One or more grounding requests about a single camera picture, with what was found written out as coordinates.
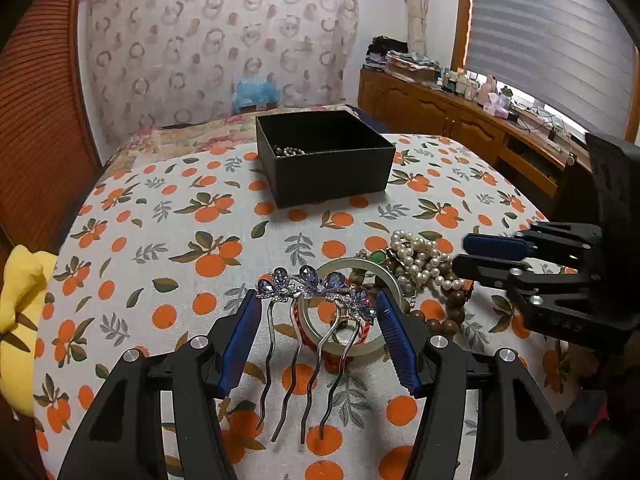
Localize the floral bed blanket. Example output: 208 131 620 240
117 105 391 161

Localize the stack of folded clothes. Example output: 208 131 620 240
364 36 441 83

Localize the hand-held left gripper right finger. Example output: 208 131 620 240
375 290 583 480

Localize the long wooden cabinet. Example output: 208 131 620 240
357 67 593 211

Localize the grey striped window blind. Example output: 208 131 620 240
462 0 640 136

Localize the pink bottle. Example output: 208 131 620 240
477 76 501 106

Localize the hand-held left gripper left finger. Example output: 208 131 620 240
57 289 263 480

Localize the ring-patterned sheer curtain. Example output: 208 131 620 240
80 0 361 146

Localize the pink tissue box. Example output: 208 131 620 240
482 92 511 118

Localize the beige window curtain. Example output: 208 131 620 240
400 0 431 56

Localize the red braided bracelet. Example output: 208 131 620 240
292 295 376 373

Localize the blue plastic bag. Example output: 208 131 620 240
232 77 278 111

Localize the blue crystal hair comb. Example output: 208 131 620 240
255 265 381 445

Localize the orange-print tablecloth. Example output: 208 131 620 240
32 132 601 480

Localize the brown louvered wardrobe door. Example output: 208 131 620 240
0 0 103 261

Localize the green bead bracelet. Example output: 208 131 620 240
357 247 401 273

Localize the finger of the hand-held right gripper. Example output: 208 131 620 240
462 222 603 268
451 254 598 306

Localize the brown wooden bead bracelet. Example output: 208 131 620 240
410 275 473 338

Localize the black square box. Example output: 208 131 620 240
255 110 397 209

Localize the pale jade bangle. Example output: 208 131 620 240
299 258 407 358

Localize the yellow plush toy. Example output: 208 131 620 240
0 245 58 418

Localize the white pearl necklace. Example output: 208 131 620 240
387 230 458 296

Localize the group of small bottles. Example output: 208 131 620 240
440 67 483 96

